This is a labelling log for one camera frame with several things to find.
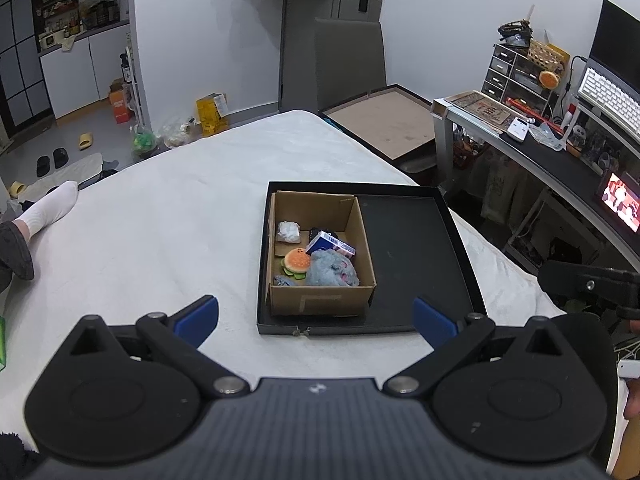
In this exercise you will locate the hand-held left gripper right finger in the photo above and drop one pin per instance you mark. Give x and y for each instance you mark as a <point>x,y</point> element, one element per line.
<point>432,320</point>

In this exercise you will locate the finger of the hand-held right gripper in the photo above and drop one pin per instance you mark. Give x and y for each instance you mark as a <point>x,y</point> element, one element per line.
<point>590,285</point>

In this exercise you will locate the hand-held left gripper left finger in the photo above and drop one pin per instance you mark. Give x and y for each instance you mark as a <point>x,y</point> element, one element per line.
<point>197,317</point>

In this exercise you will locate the black shallow tray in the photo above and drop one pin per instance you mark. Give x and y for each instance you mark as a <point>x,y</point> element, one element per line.
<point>410,250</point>

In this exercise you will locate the brown cardboard box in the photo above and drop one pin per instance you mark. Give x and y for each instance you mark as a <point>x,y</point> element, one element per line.
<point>320,301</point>

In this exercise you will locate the burger plush toy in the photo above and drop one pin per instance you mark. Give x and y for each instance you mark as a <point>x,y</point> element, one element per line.
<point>297,260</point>

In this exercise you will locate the blue-grey plush toy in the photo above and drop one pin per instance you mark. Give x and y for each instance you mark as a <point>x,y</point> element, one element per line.
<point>327,270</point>

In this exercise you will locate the blue white tissue packet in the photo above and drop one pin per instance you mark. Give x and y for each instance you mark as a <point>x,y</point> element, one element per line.
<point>325,244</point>

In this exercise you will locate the person's right hand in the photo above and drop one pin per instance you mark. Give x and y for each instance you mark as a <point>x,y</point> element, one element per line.
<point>633,400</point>

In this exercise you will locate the small tablet screen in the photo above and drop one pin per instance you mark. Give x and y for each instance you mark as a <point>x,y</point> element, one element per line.
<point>622,200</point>

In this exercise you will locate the small blue-grey cloth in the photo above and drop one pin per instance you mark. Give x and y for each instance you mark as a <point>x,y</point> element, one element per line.
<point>282,281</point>

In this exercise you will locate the white crumpled tissue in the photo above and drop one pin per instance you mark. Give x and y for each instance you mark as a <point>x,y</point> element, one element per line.
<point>288,231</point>

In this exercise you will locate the grey-edged black desk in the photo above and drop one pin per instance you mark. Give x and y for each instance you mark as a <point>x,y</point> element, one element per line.
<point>550,160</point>

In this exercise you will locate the cream tote bag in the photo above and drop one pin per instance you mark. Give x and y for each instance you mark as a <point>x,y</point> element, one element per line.
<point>505,185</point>

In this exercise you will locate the white black figurine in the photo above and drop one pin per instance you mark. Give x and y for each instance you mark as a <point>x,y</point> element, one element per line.
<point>577,137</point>

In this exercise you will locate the clear plastic packet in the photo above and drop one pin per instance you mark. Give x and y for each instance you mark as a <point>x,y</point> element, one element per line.
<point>547,136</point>

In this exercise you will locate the white spray bottle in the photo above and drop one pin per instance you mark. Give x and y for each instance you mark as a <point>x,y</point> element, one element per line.
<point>570,122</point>

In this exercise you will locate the dark cloth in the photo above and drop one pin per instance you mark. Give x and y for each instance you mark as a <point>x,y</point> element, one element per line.
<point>102,175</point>

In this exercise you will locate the green plastic bag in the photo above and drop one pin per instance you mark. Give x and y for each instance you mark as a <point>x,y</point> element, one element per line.
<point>144,144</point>

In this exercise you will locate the clear plastic bag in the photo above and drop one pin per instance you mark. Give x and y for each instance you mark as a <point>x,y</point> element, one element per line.
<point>177,135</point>

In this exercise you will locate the person's white-socked foot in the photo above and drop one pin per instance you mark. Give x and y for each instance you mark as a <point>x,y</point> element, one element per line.
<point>47,207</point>

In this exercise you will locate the red long tool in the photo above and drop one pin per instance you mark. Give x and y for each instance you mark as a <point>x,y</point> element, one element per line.
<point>525,107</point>

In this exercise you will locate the white keyboard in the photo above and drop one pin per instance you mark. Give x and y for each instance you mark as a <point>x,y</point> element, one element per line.
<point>607,95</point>

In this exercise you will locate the white floor towel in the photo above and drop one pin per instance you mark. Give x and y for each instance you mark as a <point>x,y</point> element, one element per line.
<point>75,167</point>

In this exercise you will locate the brown black-framed board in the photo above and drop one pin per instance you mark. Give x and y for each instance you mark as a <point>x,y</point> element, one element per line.
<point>385,125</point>

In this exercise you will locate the yellow cardboard box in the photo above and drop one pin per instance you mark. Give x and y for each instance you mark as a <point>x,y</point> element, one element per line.
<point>210,115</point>

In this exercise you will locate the yellow slipper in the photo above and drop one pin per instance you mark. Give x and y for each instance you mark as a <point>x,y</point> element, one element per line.
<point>86,141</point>
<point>17,189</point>

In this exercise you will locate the orange round plush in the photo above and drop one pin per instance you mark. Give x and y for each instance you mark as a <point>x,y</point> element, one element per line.
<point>549,80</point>

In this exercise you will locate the brown patterned tray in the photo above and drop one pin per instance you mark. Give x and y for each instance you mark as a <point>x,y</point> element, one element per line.
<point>480,106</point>

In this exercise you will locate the orange cardboard box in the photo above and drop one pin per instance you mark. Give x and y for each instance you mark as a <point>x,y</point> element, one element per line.
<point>120,107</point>

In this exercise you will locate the black fuzzy clothing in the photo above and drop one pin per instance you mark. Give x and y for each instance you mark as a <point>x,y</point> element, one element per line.
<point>17,460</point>

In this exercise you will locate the grey drawer organizer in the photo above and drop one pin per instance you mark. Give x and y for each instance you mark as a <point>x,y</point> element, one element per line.
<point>500,67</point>

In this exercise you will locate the white narrow rack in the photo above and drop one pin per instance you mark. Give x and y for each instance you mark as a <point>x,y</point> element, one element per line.
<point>134,90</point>

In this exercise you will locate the woven basket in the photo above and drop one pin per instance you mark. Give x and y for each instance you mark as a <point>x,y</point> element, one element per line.
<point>542,52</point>

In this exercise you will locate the black monitor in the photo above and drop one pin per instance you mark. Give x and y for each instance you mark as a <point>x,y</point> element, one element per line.
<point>617,40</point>

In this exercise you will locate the dark ornament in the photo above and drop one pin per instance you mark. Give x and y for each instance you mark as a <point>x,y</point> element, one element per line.
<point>515,32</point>

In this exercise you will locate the white kitchen cabinet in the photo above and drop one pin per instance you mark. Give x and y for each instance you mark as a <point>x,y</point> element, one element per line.
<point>70,80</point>

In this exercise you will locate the grey chair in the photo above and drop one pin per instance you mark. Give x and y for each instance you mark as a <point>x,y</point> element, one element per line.
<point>350,60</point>

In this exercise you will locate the black-framed glass door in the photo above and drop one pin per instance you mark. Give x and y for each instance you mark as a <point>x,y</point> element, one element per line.
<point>20,85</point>

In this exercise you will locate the metal clothes rack pole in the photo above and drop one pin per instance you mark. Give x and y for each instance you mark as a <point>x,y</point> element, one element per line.
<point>286,35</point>

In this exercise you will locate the row of kitchen jars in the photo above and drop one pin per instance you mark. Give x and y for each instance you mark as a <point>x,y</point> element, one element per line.
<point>80,17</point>

